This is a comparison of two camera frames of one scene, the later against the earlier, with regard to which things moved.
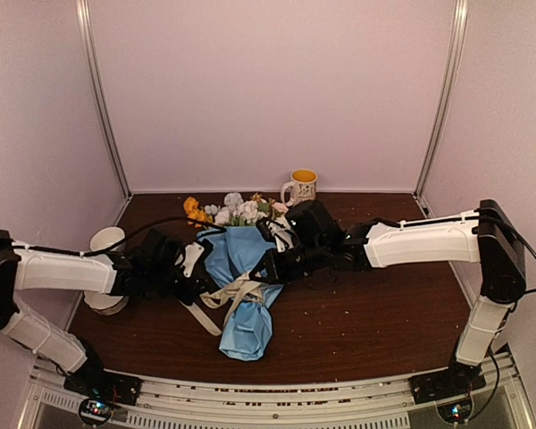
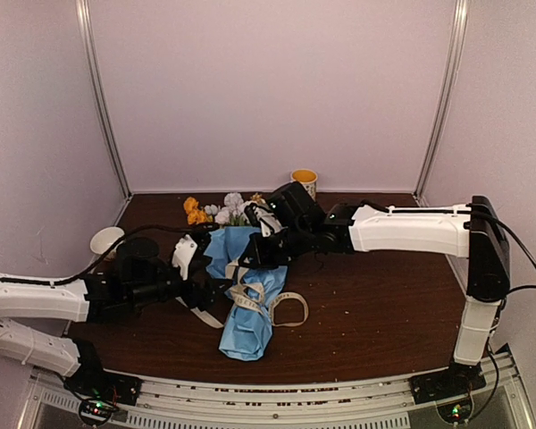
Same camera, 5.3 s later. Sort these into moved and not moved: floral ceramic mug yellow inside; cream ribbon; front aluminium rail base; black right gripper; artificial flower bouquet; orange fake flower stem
Moved: black right gripper; cream ribbon
Not moved: artificial flower bouquet; orange fake flower stem; floral ceramic mug yellow inside; front aluminium rail base
